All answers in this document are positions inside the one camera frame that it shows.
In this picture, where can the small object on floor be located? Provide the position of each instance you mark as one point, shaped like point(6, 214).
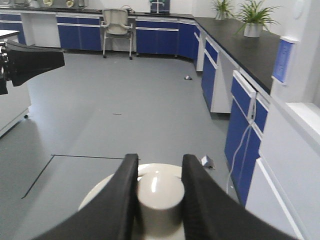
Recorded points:
point(188, 78)

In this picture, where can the blue wall panel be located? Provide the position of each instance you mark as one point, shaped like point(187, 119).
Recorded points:
point(284, 58)

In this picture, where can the potted spider plant white pot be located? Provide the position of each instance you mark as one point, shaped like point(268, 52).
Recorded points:
point(254, 17)

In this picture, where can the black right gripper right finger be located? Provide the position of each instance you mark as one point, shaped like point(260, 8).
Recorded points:
point(209, 213)

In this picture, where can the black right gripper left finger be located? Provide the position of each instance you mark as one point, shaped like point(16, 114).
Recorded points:
point(109, 215)

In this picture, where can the floor socket box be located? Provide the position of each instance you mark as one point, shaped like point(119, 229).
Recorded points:
point(207, 162)

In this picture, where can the glass jar with cream lid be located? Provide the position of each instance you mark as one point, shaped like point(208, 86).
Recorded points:
point(160, 192)

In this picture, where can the grey mesh office chair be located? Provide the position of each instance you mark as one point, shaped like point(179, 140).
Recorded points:
point(115, 26)

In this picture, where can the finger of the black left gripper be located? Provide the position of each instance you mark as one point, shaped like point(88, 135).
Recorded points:
point(23, 62)

